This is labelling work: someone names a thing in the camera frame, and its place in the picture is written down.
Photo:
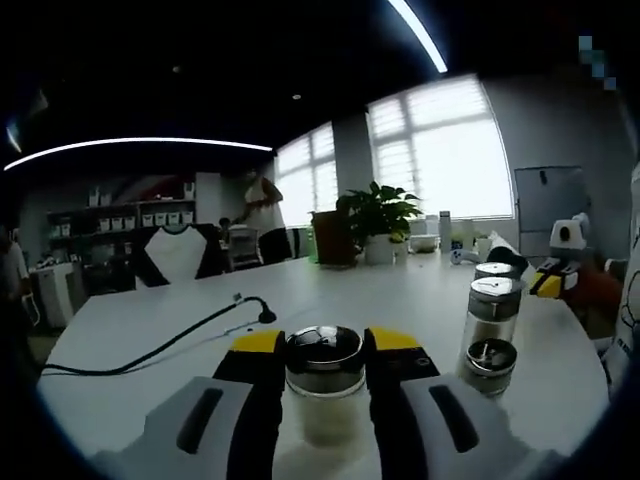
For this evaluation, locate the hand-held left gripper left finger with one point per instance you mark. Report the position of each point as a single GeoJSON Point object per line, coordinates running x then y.
{"type": "Point", "coordinates": [250, 400]}

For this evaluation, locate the person in white shirt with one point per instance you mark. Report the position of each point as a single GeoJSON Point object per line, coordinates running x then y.
{"type": "Point", "coordinates": [631, 300]}

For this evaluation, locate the tall seasoning bottle white powder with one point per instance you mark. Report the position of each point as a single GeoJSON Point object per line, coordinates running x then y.
{"type": "Point", "coordinates": [492, 310]}

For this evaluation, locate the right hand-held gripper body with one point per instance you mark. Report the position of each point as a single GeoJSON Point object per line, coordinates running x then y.
{"type": "Point", "coordinates": [567, 250]}

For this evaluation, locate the grey whiteboard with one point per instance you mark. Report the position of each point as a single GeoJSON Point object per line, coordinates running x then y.
{"type": "Point", "coordinates": [540, 210]}

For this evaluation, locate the white office chair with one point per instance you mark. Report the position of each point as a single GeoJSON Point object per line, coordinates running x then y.
{"type": "Point", "coordinates": [242, 245]}

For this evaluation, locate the long ceiling light strip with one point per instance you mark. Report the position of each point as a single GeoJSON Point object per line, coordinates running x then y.
{"type": "Point", "coordinates": [420, 35]}
{"type": "Point", "coordinates": [150, 141]}

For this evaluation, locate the window with white blinds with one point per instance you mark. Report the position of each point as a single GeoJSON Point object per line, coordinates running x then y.
{"type": "Point", "coordinates": [450, 160]}
{"type": "Point", "coordinates": [310, 180]}

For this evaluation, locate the white bowl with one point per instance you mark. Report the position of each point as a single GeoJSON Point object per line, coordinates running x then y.
{"type": "Point", "coordinates": [425, 244]}

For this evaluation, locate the white paper roll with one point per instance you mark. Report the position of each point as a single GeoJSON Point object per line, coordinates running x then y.
{"type": "Point", "coordinates": [502, 242]}

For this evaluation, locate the tall seasoning bottle brown powder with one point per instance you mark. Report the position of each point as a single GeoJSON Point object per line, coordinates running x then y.
{"type": "Point", "coordinates": [495, 270]}

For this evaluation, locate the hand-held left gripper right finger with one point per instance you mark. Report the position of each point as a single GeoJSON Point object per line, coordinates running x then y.
{"type": "Point", "coordinates": [400, 400]}

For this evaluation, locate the white thermos bottle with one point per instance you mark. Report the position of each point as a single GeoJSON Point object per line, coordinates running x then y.
{"type": "Point", "coordinates": [445, 230]}

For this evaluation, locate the small seasoning bottle grey powder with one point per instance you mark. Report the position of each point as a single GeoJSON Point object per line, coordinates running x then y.
{"type": "Point", "coordinates": [490, 357]}

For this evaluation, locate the shelf of white storage bins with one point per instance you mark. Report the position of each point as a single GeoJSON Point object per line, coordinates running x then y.
{"type": "Point", "coordinates": [160, 217]}

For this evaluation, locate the small seasoning bottle white powder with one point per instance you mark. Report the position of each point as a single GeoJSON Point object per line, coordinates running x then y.
{"type": "Point", "coordinates": [325, 375]}

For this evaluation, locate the green potted plant white pot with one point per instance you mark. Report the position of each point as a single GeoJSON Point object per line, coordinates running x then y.
{"type": "Point", "coordinates": [380, 210]}

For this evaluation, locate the white game controller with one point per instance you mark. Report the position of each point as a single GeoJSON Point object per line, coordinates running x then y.
{"type": "Point", "coordinates": [462, 256]}

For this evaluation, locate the white cabinet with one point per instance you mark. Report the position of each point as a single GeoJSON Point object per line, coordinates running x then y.
{"type": "Point", "coordinates": [55, 295]}

